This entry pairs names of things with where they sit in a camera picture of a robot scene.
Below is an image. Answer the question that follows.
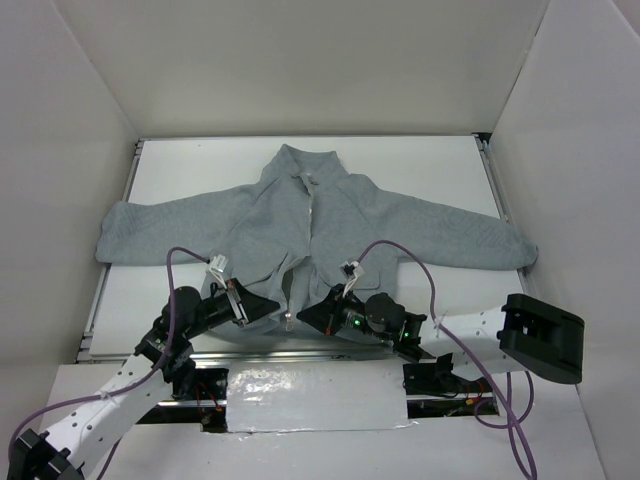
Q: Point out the silver zipper pull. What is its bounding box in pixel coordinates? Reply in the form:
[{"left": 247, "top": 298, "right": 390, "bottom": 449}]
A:
[{"left": 284, "top": 311, "right": 294, "bottom": 332}]

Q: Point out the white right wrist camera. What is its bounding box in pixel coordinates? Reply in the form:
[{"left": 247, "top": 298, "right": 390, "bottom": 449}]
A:
[{"left": 340, "top": 260, "right": 364, "bottom": 297}]

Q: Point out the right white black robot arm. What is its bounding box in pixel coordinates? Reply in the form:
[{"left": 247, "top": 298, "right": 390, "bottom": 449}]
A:
[{"left": 297, "top": 285, "right": 585, "bottom": 391}]

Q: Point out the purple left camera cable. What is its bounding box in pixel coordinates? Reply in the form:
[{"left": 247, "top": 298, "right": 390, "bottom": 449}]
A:
[{"left": 9, "top": 245, "right": 214, "bottom": 480}]

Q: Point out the silver foil tape sheet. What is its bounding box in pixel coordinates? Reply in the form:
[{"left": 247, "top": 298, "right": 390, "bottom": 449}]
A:
[{"left": 226, "top": 360, "right": 410, "bottom": 433}]

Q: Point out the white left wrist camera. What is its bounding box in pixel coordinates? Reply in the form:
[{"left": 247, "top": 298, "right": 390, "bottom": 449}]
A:
[{"left": 207, "top": 254, "right": 230, "bottom": 288}]

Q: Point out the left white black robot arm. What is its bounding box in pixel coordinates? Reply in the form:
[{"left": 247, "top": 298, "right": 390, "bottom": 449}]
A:
[{"left": 7, "top": 279, "right": 279, "bottom": 479}]

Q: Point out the purple camera cable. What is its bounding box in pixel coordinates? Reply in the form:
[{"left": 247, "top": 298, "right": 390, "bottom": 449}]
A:
[
  {"left": 9, "top": 245, "right": 214, "bottom": 480},
  {"left": 357, "top": 239, "right": 539, "bottom": 480}
]

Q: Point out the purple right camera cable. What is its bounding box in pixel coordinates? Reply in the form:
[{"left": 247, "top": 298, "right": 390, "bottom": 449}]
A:
[{"left": 357, "top": 239, "right": 539, "bottom": 480}]

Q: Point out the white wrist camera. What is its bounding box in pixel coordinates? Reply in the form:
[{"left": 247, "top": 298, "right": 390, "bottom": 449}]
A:
[
  {"left": 207, "top": 254, "right": 230, "bottom": 288},
  {"left": 340, "top": 260, "right": 364, "bottom": 297}
]

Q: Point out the grey zip-up fleece jacket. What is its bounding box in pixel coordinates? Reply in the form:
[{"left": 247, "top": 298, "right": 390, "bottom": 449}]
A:
[{"left": 96, "top": 145, "right": 538, "bottom": 343}]

